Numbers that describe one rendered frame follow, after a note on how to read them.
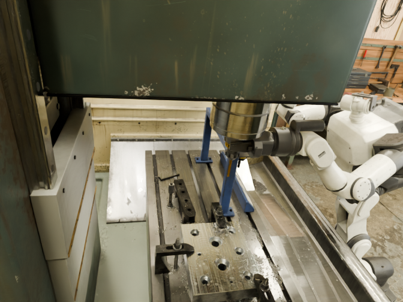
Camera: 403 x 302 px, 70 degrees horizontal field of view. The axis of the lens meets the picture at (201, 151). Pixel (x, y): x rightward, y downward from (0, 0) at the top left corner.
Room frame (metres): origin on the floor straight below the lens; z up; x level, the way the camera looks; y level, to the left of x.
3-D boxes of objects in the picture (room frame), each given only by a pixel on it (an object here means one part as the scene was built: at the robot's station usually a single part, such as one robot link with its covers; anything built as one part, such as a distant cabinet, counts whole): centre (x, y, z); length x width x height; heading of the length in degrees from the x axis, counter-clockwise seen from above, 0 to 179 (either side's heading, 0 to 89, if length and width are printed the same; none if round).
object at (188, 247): (0.68, 0.05, 0.97); 0.13 x 0.03 x 0.15; 104
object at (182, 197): (1.01, 0.05, 0.93); 0.26 x 0.05 x 0.06; 19
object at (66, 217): (0.64, 0.34, 1.16); 0.48 x 0.05 x 0.51; 14
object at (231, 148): (0.72, -0.11, 1.40); 0.06 x 0.02 x 0.03; 104
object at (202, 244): (0.70, -0.10, 0.97); 0.29 x 0.23 x 0.05; 14
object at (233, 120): (0.75, -0.09, 1.50); 0.16 x 0.16 x 0.12
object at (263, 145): (0.77, -0.19, 1.40); 0.13 x 0.12 x 0.10; 14
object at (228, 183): (1.00, -0.13, 1.05); 0.10 x 0.05 x 0.30; 104
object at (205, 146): (1.43, -0.02, 1.05); 0.10 x 0.05 x 0.30; 104
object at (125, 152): (1.38, 0.07, 0.75); 0.89 x 0.70 x 0.26; 104
